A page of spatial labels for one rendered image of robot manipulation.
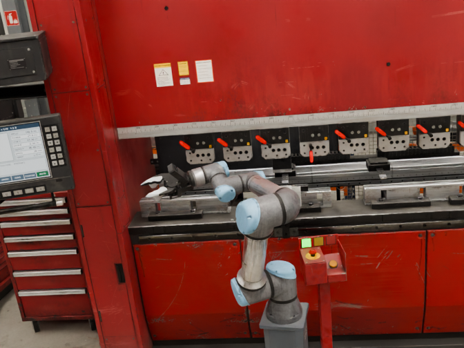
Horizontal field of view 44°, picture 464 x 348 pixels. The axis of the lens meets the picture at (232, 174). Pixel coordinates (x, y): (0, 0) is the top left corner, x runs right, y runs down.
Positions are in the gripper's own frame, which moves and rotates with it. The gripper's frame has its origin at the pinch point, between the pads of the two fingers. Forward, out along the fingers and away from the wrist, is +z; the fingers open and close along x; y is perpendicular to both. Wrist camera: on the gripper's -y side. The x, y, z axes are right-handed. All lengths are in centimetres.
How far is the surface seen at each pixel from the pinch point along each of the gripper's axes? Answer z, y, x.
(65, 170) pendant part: 29, 19, 38
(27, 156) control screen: 43, 11, 46
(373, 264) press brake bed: -108, 81, -30
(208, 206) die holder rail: -37, 70, 30
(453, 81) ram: -157, 1, 11
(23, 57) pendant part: 32, -25, 68
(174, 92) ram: -33, 16, 67
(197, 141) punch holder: -38, 37, 49
